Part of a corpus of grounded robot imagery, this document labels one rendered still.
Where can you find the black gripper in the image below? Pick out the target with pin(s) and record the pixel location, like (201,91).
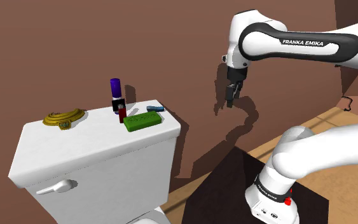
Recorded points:
(236,74)

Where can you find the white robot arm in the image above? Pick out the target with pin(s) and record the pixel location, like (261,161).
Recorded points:
(305,155)

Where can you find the small blue flat object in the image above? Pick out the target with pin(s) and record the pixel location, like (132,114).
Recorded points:
(155,108)

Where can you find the green rectangular soap bar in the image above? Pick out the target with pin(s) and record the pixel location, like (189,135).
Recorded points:
(142,121)

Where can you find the dark robot stand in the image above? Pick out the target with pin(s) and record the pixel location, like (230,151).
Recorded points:
(228,192)

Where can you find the red and black lighter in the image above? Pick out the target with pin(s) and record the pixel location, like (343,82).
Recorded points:
(122,113)

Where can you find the purple capped bottle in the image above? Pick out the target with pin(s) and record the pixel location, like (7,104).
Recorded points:
(115,88)

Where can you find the white toilet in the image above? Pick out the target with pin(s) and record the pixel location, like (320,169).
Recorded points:
(104,161)

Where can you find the gold round dish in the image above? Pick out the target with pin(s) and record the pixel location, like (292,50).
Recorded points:
(64,117)

